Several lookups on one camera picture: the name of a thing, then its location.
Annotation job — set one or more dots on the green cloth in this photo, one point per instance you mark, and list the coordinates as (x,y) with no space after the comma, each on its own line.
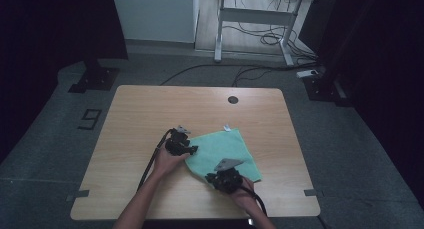
(220,149)

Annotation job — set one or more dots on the black stand base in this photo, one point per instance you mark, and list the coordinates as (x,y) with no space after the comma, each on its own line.
(96,79)
(321,89)

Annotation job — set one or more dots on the white power strip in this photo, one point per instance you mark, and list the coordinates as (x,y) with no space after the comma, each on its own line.
(307,73)

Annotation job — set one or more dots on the grey tape strip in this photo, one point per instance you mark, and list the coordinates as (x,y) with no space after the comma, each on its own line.
(78,194)
(313,192)

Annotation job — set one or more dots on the person's left hand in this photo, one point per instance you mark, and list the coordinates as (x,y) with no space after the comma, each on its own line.
(166,164)

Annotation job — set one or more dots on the person's right hand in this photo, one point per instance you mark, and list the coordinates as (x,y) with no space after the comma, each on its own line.
(246,195)

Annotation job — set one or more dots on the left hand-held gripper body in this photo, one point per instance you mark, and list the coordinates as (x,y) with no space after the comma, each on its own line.
(176,145)

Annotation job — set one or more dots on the dark curtain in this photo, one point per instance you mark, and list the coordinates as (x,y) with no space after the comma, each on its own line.
(383,55)
(50,39)

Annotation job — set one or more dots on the person's dark clothing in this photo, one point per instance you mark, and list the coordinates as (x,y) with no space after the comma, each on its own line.
(200,225)

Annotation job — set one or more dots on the black table grommet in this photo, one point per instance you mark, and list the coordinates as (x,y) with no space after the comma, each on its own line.
(233,100)

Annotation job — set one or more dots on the white cabinet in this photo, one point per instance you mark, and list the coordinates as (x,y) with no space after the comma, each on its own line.
(153,15)

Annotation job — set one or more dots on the white desk frame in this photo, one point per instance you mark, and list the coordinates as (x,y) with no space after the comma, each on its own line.
(253,15)

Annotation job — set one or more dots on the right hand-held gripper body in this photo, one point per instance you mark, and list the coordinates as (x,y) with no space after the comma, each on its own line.
(229,180)

